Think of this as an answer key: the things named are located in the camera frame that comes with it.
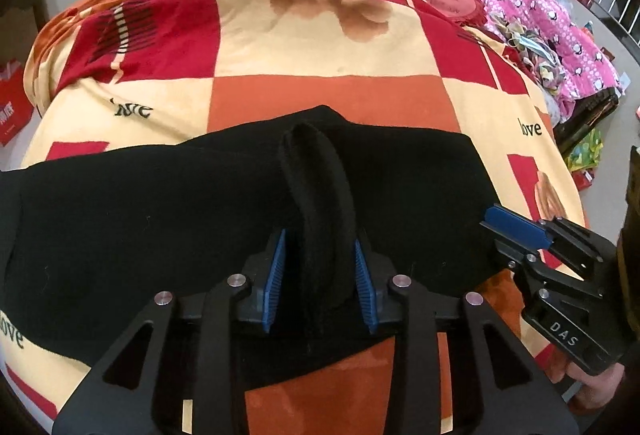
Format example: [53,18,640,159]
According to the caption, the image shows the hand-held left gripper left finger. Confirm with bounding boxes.
[52,229,288,435]

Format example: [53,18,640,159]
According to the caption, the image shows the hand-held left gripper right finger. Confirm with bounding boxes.
[352,239,586,435]

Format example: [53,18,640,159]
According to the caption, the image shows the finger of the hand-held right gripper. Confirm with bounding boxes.
[479,221,551,288]
[482,205,618,287]

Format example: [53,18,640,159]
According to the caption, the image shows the black pants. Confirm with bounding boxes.
[0,105,507,388]

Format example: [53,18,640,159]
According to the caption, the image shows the person's right hand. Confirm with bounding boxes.
[560,359,632,422]

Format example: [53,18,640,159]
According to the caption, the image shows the green yellow toy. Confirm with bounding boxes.
[567,127,609,188]

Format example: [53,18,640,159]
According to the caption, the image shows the colourful patterned cloth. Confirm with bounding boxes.
[487,12,567,96]

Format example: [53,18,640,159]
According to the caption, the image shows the orange red checkered blanket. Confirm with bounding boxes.
[0,0,587,435]

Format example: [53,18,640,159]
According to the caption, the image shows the pink printed quilt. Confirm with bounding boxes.
[445,0,621,122]

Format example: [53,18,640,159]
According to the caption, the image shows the red cardboard box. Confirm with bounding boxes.
[0,57,39,146]

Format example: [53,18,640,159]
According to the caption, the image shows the dark wooden bed frame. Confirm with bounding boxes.
[552,87,619,156]

